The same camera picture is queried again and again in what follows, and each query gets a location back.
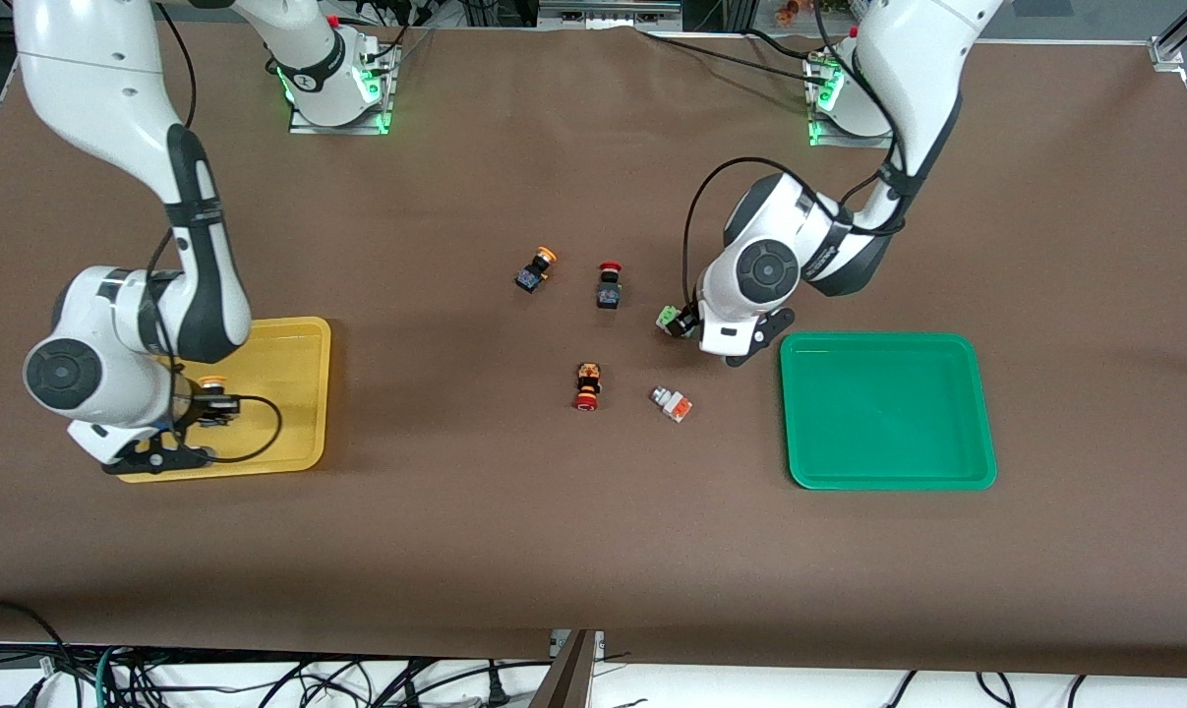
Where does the black floor cable loop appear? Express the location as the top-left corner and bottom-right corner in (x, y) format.
(0, 599), (75, 708)

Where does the brown table cover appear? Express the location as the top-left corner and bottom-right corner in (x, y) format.
(0, 20), (1187, 679)

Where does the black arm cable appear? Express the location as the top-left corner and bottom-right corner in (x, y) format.
(146, 0), (282, 464)
(683, 0), (911, 318)

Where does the aluminium frame corner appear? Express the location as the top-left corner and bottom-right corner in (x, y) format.
(1149, 0), (1187, 68)

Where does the grey metal rail box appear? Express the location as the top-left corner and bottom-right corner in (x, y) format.
(539, 0), (684, 29)

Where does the brown support post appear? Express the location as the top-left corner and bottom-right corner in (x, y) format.
(529, 629), (599, 708)

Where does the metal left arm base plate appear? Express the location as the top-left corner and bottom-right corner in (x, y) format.
(804, 49), (899, 149)

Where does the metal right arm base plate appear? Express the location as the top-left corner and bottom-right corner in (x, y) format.
(288, 34), (403, 137)

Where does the orange square push button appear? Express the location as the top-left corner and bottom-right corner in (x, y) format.
(649, 384), (694, 424)

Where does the black cable on table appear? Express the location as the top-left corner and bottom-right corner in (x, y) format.
(642, 28), (822, 72)

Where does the green floor cable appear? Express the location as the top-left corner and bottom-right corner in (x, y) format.
(93, 646), (128, 708)

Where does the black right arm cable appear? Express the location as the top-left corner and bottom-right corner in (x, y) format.
(146, 0), (282, 464)

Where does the red button orange body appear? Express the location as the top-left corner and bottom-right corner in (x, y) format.
(571, 362), (605, 412)

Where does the green plastic tray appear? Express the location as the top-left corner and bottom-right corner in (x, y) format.
(779, 332), (998, 492)

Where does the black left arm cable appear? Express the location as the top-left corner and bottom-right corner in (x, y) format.
(683, 0), (911, 318)

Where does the yellow plastic tray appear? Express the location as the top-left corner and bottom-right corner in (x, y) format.
(113, 316), (333, 484)

